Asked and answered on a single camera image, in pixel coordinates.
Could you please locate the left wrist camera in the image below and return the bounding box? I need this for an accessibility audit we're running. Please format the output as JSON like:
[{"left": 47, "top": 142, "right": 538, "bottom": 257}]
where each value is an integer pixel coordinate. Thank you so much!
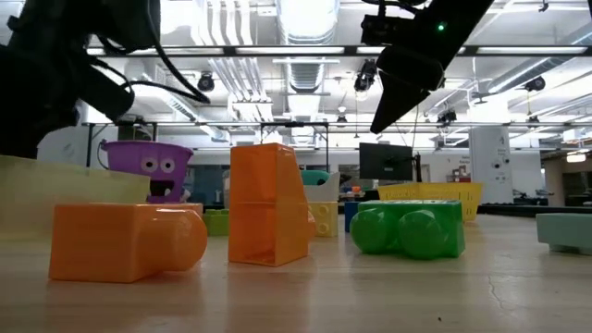
[{"left": 90, "top": 0, "right": 161, "bottom": 54}]

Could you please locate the black computer monitor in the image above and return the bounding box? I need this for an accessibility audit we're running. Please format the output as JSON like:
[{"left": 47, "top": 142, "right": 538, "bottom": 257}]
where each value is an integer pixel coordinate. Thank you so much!
[{"left": 359, "top": 142, "right": 414, "bottom": 182}]

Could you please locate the orange block with stud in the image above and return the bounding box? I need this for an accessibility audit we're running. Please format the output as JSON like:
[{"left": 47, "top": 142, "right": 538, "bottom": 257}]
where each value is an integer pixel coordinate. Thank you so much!
[{"left": 49, "top": 203, "right": 209, "bottom": 285}]

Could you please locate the white plastic bin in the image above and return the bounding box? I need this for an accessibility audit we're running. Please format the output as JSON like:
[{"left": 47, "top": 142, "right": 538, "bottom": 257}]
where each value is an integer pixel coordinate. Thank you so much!
[{"left": 302, "top": 171, "right": 342, "bottom": 204}]

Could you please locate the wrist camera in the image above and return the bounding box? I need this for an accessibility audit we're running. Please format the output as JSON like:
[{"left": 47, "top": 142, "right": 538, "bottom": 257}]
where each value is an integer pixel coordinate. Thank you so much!
[
  {"left": 360, "top": 12, "right": 420, "bottom": 48},
  {"left": 90, "top": 0, "right": 161, "bottom": 54}
]

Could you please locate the yellow plastic basket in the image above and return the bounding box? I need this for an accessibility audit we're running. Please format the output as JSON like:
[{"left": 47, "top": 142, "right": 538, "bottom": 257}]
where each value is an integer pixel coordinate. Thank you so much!
[{"left": 377, "top": 181, "right": 484, "bottom": 223}]

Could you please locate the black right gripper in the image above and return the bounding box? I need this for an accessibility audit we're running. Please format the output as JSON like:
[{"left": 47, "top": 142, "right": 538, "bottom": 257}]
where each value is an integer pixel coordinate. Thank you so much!
[{"left": 369, "top": 44, "right": 447, "bottom": 136}]

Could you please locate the teal foam die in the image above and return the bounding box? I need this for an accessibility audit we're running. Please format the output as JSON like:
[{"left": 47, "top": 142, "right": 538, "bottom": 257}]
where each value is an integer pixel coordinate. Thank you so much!
[{"left": 300, "top": 169, "right": 331, "bottom": 187}]

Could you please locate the silver air duct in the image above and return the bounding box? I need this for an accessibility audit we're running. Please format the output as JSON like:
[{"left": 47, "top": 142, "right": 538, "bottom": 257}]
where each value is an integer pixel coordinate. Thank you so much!
[{"left": 276, "top": 0, "right": 341, "bottom": 144}]

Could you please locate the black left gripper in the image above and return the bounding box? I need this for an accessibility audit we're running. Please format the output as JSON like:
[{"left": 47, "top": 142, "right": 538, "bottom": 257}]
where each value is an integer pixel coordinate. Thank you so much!
[{"left": 0, "top": 41, "right": 137, "bottom": 159}]

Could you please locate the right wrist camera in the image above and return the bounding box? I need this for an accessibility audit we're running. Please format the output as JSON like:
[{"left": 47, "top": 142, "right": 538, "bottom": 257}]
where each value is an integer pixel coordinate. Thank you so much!
[{"left": 360, "top": 12, "right": 420, "bottom": 48}]

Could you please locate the black ceiling spotlight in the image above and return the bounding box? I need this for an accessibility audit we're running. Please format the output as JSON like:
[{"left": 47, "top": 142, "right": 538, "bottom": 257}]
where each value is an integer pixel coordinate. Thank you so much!
[
  {"left": 524, "top": 76, "right": 548, "bottom": 93},
  {"left": 352, "top": 58, "right": 380, "bottom": 93},
  {"left": 196, "top": 72, "right": 216, "bottom": 93}
]

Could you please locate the purple monster face bucket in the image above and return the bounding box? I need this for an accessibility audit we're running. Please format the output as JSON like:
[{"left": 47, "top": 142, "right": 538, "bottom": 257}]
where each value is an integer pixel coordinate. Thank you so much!
[{"left": 98, "top": 139, "right": 195, "bottom": 205}]

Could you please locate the pale yellow duplo brick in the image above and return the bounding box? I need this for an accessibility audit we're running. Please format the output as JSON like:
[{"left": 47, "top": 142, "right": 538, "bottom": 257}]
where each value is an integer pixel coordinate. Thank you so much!
[{"left": 308, "top": 201, "right": 340, "bottom": 239}]

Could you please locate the yellow-green translucent tray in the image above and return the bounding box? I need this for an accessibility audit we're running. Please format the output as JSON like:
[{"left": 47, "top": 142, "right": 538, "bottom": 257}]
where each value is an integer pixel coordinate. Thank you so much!
[{"left": 0, "top": 154, "right": 152, "bottom": 242}]

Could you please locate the black table frame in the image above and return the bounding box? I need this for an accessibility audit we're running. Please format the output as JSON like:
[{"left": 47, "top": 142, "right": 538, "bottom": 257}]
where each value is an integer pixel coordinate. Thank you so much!
[{"left": 475, "top": 204, "right": 592, "bottom": 218}]

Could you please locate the orange tall block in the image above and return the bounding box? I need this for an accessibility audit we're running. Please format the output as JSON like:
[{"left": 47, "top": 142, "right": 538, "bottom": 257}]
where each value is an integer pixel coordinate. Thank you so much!
[{"left": 228, "top": 143, "right": 317, "bottom": 269}]

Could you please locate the mint green small block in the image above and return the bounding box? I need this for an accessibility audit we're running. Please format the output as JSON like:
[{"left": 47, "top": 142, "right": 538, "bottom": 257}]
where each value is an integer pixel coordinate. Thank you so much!
[{"left": 536, "top": 213, "right": 592, "bottom": 257}]

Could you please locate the black overhead rig bar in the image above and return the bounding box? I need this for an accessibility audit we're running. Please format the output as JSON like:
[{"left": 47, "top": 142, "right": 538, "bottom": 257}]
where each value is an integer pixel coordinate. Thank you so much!
[{"left": 87, "top": 44, "right": 592, "bottom": 58}]

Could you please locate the white column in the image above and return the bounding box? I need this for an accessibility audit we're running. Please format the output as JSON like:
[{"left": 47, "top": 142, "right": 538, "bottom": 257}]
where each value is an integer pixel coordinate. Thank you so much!
[{"left": 468, "top": 127, "right": 514, "bottom": 205}]

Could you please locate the lime green duplo brick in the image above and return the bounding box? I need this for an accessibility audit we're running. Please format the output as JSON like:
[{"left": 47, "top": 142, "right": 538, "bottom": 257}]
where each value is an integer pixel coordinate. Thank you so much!
[{"left": 203, "top": 208, "right": 230, "bottom": 238}]

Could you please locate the green two-stud block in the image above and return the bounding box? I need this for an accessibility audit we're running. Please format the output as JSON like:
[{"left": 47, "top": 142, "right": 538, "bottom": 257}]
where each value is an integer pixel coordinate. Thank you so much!
[{"left": 349, "top": 200, "right": 466, "bottom": 261}]

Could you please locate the blue toy block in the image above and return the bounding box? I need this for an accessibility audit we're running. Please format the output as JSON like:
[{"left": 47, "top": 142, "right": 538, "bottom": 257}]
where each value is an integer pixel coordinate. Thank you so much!
[{"left": 343, "top": 201, "right": 362, "bottom": 234}]

